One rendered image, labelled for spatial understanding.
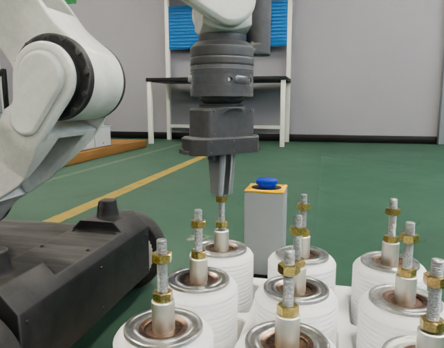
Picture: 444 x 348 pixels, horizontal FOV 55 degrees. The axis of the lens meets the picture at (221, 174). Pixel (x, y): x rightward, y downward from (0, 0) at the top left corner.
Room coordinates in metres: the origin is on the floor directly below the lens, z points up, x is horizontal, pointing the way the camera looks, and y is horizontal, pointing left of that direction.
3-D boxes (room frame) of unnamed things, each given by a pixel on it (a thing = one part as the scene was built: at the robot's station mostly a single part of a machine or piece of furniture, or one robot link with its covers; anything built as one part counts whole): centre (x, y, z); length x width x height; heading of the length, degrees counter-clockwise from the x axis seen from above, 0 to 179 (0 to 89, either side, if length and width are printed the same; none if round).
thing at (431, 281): (0.33, -0.17, 0.32); 0.02 x 0.02 x 0.01; 51
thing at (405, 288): (0.44, -0.20, 0.26); 0.02 x 0.02 x 0.03
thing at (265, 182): (0.77, -0.08, 0.32); 0.04 x 0.04 x 0.02
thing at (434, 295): (0.33, -0.17, 0.30); 0.01 x 0.01 x 0.08
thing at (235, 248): (0.61, 0.00, 0.25); 0.08 x 0.08 x 0.01
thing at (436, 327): (0.33, -0.17, 0.29); 0.02 x 0.02 x 0.01; 51
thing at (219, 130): (0.62, 0.00, 0.46); 0.13 x 0.10 x 0.12; 127
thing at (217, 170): (0.61, 0.01, 0.37); 0.03 x 0.02 x 0.06; 37
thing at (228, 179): (0.62, -0.01, 0.37); 0.03 x 0.02 x 0.06; 37
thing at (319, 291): (0.47, -0.09, 0.25); 0.08 x 0.08 x 0.01
